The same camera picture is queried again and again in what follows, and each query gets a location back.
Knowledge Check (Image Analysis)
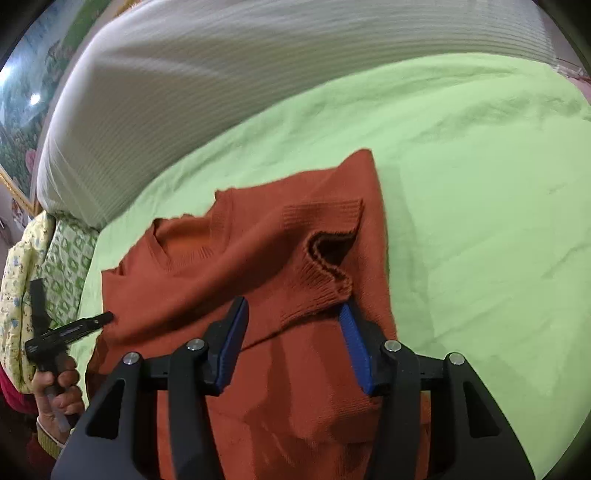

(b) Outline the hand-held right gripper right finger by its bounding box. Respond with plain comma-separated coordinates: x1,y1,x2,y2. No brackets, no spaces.
338,295,539,480

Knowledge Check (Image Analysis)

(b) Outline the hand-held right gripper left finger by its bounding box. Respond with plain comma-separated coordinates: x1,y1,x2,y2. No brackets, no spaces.
50,295,250,480

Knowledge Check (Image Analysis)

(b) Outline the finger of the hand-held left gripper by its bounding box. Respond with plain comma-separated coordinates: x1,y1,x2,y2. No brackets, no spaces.
54,311,115,339
29,278,49,332

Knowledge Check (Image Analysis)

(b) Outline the rust orange knit sweater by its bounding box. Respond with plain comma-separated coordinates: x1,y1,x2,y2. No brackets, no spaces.
85,148,432,480

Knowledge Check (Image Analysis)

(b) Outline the person's left hand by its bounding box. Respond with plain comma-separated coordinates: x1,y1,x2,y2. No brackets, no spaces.
30,356,86,433

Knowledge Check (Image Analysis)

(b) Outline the yellow patterned blanket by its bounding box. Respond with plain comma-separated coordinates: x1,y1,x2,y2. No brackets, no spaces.
0,210,59,393

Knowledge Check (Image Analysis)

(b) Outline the green patterned pillow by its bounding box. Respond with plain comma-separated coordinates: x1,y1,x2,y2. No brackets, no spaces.
44,217,100,333

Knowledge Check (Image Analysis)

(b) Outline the light green bed sheet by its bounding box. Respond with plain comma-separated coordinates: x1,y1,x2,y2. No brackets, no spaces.
69,53,591,480

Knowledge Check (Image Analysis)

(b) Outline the white striped pillow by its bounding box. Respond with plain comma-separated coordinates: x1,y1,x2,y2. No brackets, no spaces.
36,0,566,229

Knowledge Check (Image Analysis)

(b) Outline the pink cloth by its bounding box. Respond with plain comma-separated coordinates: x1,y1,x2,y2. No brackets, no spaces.
554,55,591,103

